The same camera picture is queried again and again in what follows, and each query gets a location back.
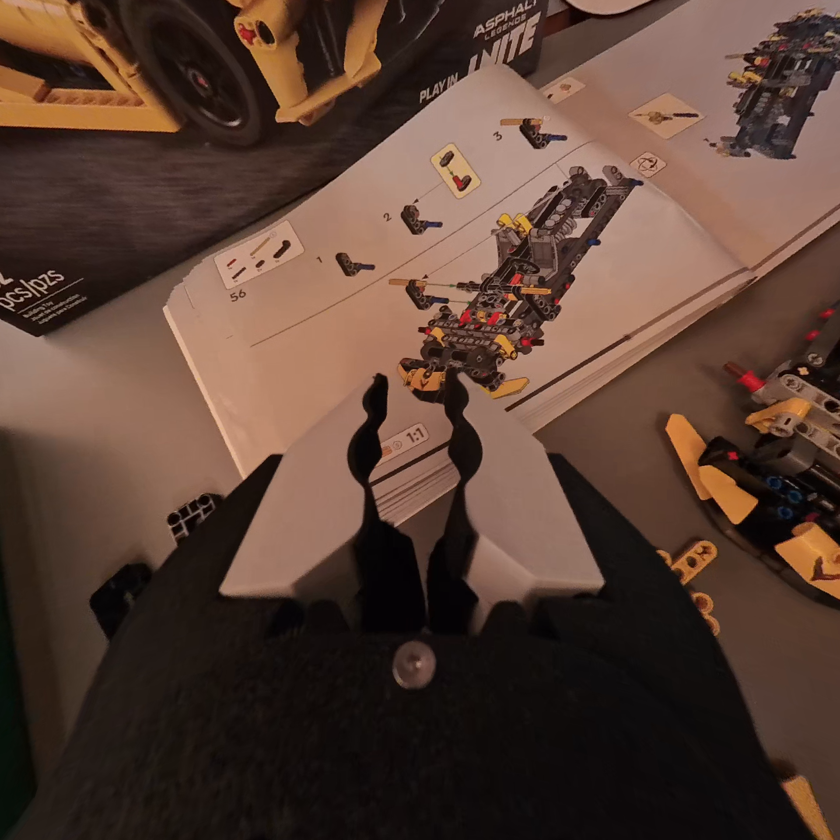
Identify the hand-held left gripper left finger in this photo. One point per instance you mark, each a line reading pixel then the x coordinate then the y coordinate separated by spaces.
pixel 295 531

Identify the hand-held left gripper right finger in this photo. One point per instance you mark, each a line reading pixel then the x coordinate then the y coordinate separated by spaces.
pixel 531 518

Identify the pile of yellow lego parts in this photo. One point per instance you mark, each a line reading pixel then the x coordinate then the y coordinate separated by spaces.
pixel 692 564

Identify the lego car model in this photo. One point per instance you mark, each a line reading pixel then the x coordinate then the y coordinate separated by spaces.
pixel 787 459

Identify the lego instruction booklet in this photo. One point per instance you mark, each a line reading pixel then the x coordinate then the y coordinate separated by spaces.
pixel 328 341

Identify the printed lego set box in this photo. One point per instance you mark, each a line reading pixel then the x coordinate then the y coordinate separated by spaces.
pixel 131 197

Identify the yellow lego piece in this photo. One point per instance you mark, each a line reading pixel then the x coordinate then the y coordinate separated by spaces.
pixel 804 800

